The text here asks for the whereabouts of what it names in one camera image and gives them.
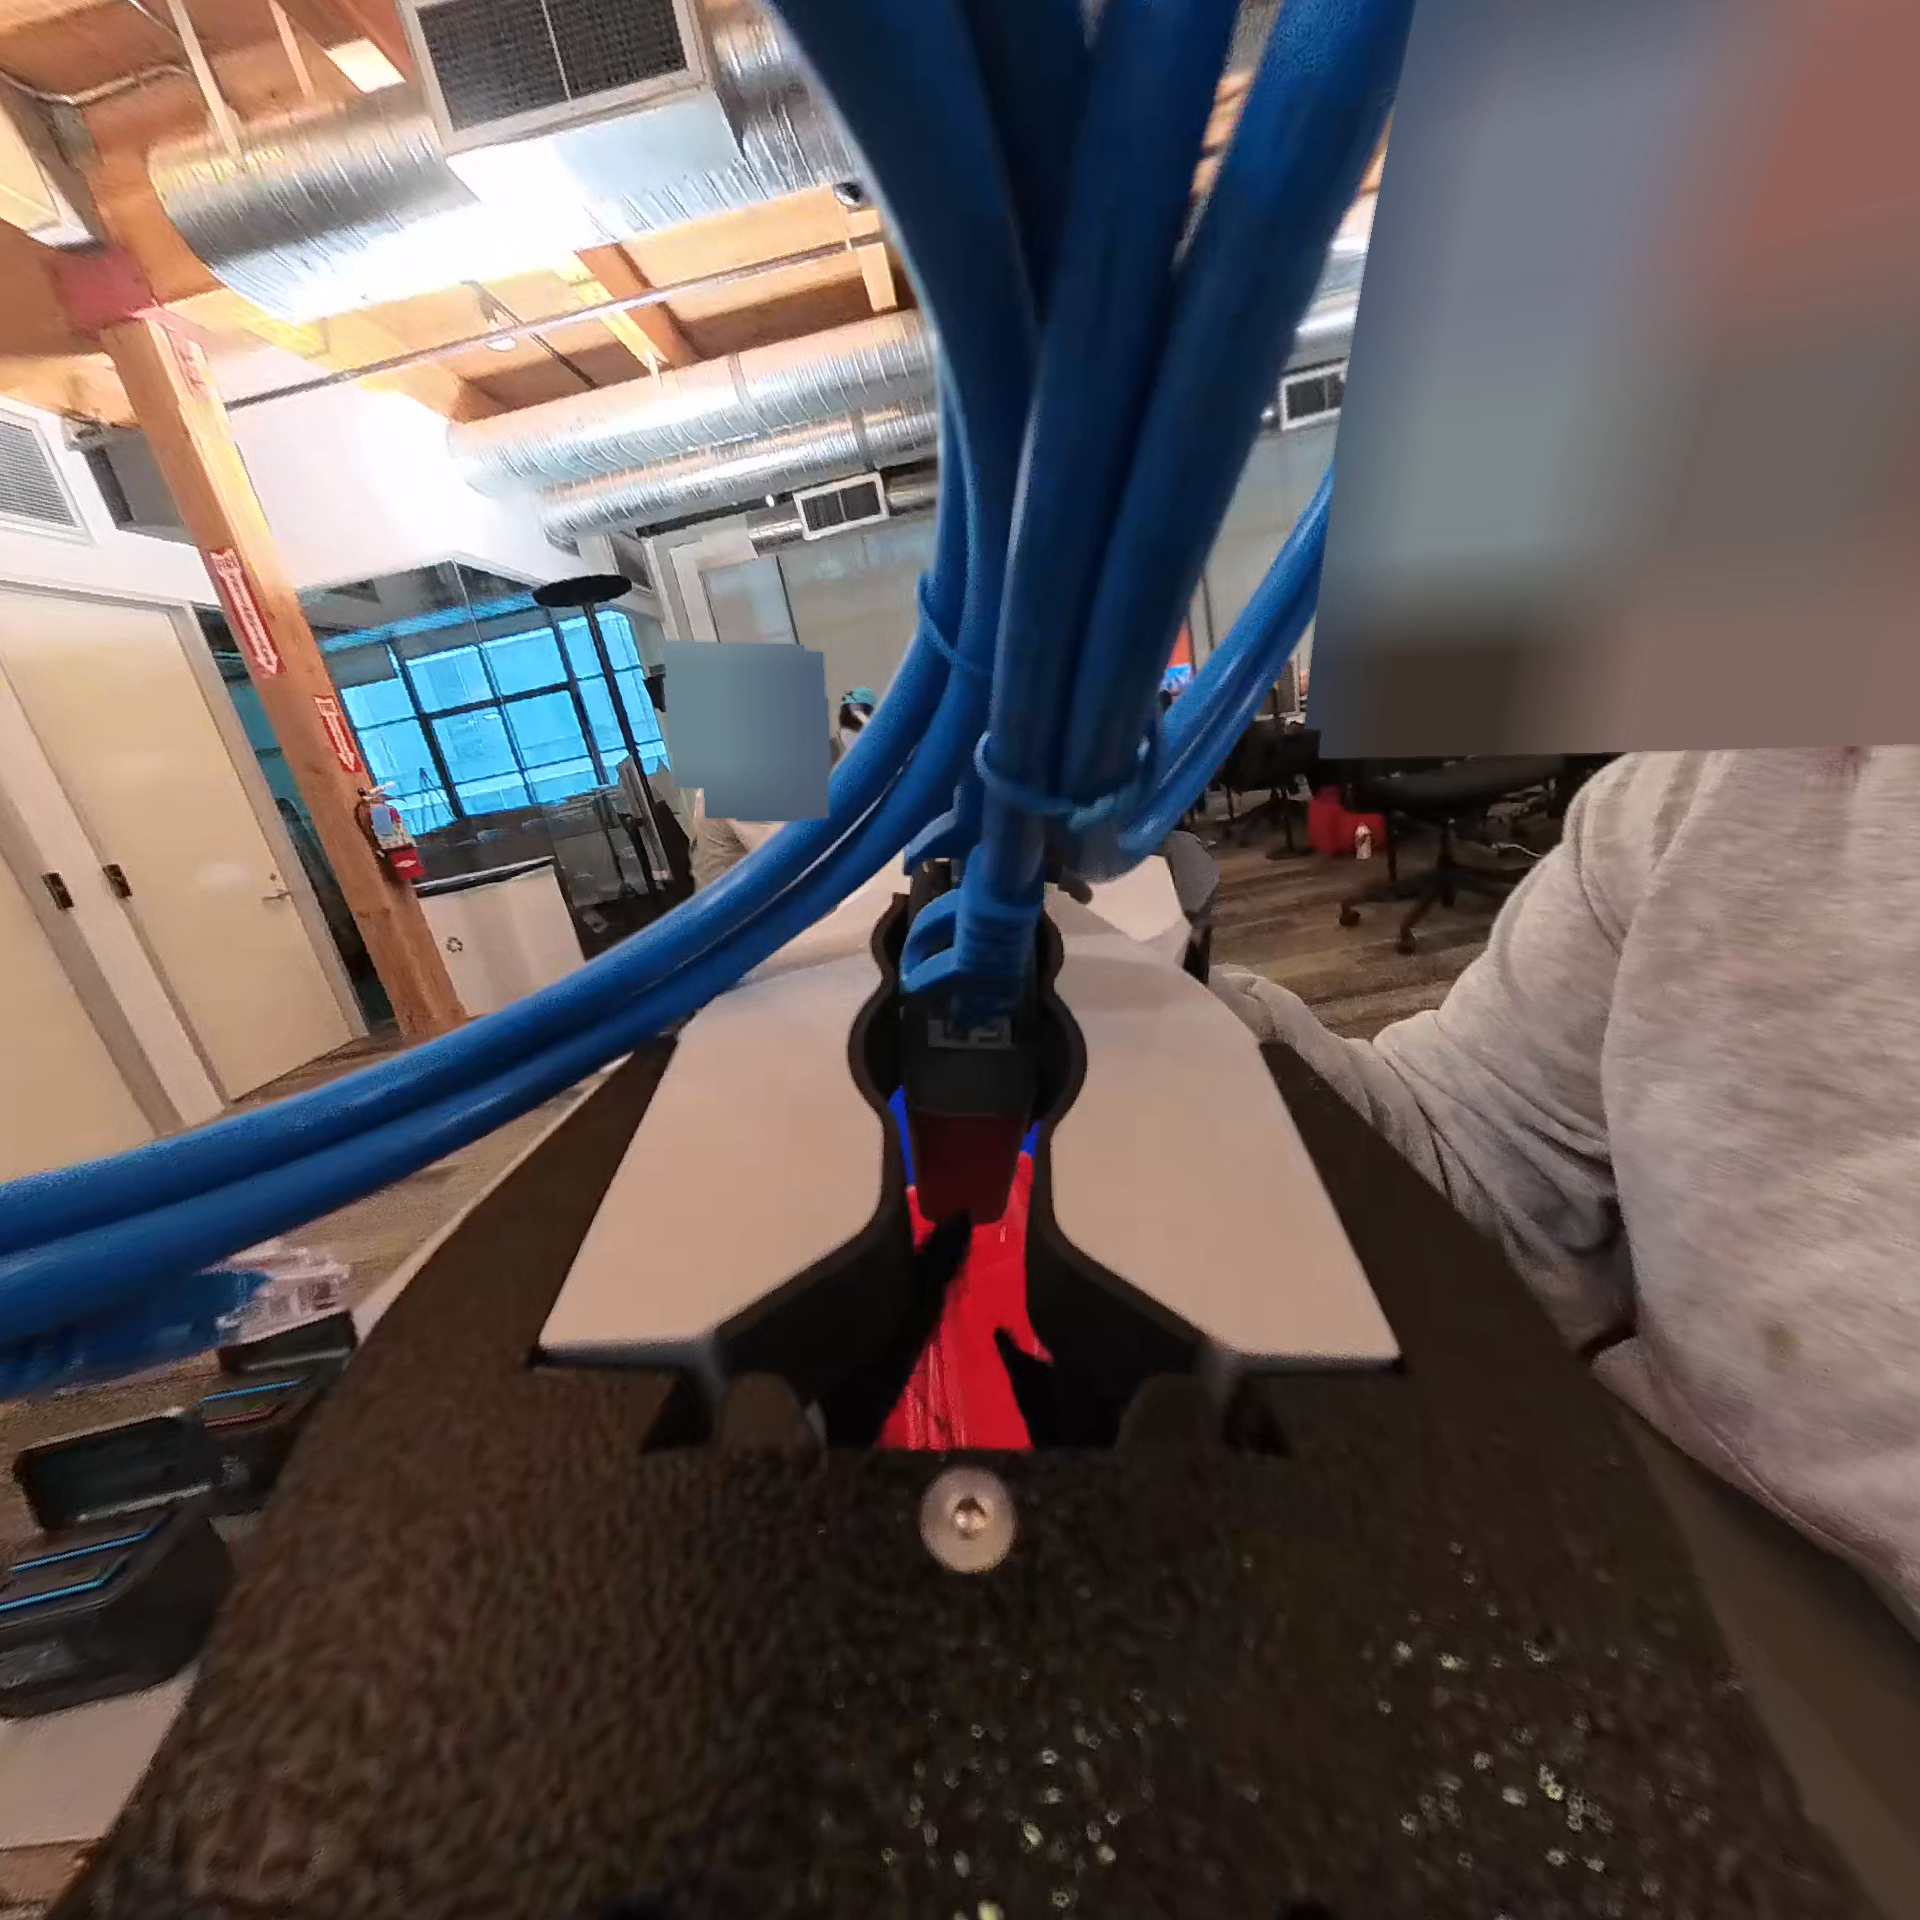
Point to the red storage bin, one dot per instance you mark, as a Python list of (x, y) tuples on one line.
[(973, 1322)]

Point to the black office chair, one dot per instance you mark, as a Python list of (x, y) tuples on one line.
[(1440, 839)]

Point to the black ethernet adapter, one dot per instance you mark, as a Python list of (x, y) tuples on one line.
[(969, 1096)]

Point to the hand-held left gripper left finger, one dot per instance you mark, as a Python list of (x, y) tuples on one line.
[(720, 1201)]

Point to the large grid window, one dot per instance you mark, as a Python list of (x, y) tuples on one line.
[(480, 721)]

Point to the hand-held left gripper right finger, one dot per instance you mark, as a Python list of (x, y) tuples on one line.
[(1200, 1201)]

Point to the white wall air vent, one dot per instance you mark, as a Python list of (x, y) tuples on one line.
[(31, 474)]

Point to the red fire extinguisher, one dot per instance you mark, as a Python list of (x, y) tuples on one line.
[(387, 831)]

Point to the wooden support post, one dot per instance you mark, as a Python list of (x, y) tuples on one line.
[(286, 706)]

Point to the ceiling air vent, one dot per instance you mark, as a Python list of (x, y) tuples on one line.
[(555, 51)]

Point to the silver ribbed air duct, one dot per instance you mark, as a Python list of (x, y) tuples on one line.
[(286, 223), (676, 495), (720, 404)]

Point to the white door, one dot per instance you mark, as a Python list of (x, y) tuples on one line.
[(224, 839), (44, 1019)]

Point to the black round disc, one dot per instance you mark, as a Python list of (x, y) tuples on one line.
[(582, 589)]

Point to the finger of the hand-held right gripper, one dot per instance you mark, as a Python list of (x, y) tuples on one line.
[(1153, 924)]

